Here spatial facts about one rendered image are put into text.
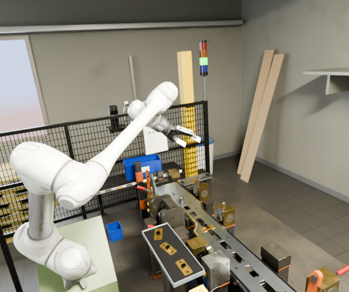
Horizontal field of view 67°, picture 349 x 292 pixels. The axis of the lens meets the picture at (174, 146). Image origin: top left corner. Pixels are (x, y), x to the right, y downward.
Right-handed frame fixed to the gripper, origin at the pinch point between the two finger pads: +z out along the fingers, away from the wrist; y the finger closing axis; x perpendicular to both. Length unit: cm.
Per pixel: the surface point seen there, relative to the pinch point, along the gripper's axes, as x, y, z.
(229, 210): -27.1, -1.3, 41.0
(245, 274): -60, 28, 29
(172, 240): -55, 10, -2
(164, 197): -31.7, -17.8, 3.8
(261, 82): 220, -119, 174
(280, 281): -59, 40, 38
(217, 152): 149, -251, 229
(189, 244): -55, 8, 10
